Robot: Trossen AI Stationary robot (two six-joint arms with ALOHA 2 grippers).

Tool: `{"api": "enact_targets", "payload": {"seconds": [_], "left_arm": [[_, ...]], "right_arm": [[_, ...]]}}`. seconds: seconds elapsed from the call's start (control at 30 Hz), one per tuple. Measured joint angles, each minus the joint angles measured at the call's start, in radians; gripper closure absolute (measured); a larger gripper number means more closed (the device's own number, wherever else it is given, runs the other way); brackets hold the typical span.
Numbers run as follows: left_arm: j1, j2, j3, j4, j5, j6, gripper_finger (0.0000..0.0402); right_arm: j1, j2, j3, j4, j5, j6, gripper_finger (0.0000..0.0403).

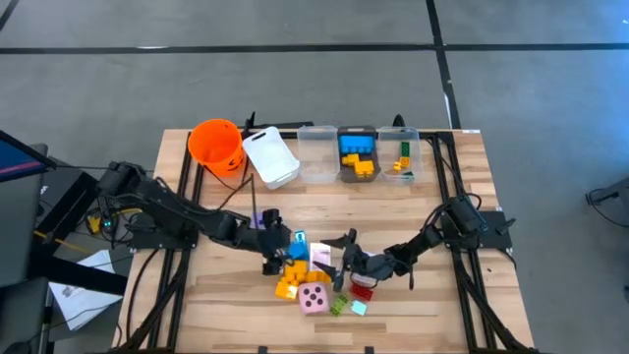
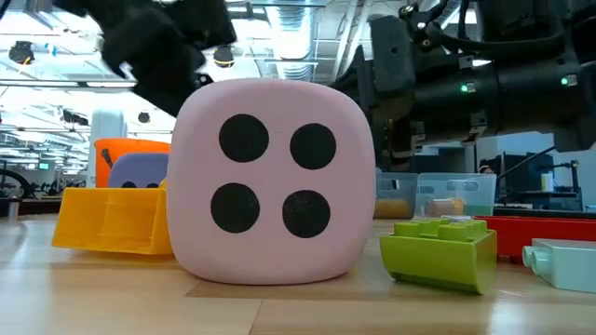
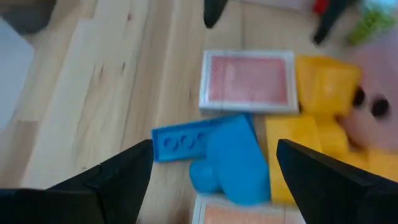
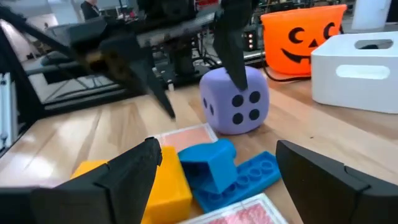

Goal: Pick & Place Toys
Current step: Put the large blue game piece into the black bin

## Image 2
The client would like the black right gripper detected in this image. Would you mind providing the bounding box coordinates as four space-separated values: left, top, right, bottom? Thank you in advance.
331 16 499 171

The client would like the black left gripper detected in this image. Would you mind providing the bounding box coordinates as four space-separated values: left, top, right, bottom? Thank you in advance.
100 0 238 117

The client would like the purple foam die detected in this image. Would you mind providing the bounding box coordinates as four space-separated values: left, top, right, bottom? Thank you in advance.
107 153 170 190

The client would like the large yellow toy brick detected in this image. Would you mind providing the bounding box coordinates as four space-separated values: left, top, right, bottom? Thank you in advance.
374 198 415 220

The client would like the tan toy brick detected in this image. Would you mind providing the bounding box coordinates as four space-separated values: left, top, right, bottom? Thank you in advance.
426 197 466 218

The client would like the yellow hollow toy brick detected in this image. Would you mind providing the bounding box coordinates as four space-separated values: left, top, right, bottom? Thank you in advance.
50 186 174 257

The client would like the pink foam die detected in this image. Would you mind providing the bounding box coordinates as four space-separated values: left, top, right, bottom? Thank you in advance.
166 77 377 287

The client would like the lime green toy brick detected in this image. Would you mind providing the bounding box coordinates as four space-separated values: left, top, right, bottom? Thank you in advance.
379 217 498 296

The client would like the red toy brick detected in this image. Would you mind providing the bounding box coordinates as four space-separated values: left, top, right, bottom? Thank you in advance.
473 214 596 265

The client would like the mint toy brick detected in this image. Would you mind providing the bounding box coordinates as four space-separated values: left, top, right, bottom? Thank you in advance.
521 237 596 295

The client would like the orange pumpkin bucket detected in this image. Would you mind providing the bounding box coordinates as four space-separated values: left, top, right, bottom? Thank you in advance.
93 137 171 189

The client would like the clear plastic bin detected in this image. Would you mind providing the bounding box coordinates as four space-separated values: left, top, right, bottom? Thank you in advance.
415 172 498 219

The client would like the black boom rod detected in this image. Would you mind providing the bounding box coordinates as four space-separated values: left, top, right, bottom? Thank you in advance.
496 146 558 186

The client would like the black background workbench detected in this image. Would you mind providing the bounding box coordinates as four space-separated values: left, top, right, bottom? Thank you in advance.
479 152 586 213

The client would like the silver ventilation duct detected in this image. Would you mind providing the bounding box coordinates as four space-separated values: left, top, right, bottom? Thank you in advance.
266 4 323 81

